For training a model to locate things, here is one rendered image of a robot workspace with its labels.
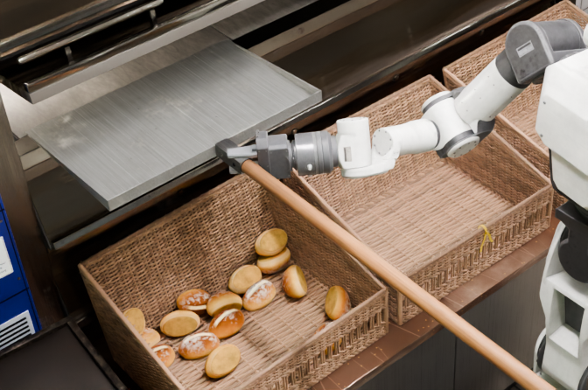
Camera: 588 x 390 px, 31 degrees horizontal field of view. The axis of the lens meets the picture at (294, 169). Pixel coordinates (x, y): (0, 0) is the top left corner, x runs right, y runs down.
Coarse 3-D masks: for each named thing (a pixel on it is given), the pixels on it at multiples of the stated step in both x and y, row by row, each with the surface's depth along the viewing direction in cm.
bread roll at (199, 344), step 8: (192, 336) 254; (200, 336) 253; (208, 336) 254; (216, 336) 256; (184, 344) 253; (192, 344) 253; (200, 344) 253; (208, 344) 253; (216, 344) 255; (184, 352) 253; (192, 352) 253; (200, 352) 253; (208, 352) 254
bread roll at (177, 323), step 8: (176, 312) 259; (184, 312) 259; (192, 312) 260; (168, 320) 258; (176, 320) 258; (184, 320) 258; (192, 320) 259; (160, 328) 260; (168, 328) 259; (176, 328) 259; (184, 328) 259; (192, 328) 259; (176, 336) 260
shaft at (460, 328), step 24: (288, 192) 205; (312, 216) 200; (336, 240) 196; (384, 264) 188; (408, 288) 184; (432, 312) 180; (456, 336) 177; (480, 336) 174; (504, 360) 170; (528, 384) 166
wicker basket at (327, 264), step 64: (256, 192) 273; (128, 256) 254; (192, 256) 265; (320, 256) 267; (128, 320) 238; (256, 320) 264; (320, 320) 263; (384, 320) 256; (192, 384) 249; (256, 384) 233
